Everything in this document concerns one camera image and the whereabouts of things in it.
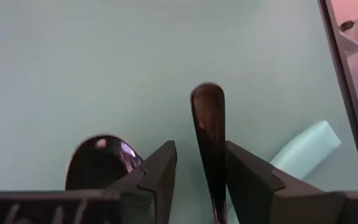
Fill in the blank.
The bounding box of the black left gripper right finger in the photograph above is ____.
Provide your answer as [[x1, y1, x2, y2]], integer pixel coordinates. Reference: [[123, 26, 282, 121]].
[[225, 141, 358, 224]]

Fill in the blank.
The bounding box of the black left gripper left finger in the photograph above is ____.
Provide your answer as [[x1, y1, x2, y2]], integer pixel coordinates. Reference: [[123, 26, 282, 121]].
[[0, 140, 178, 224]]

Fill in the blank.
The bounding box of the dark metal spoon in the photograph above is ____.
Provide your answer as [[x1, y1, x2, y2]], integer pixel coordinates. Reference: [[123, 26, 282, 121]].
[[190, 82, 229, 224], [65, 134, 144, 192]]

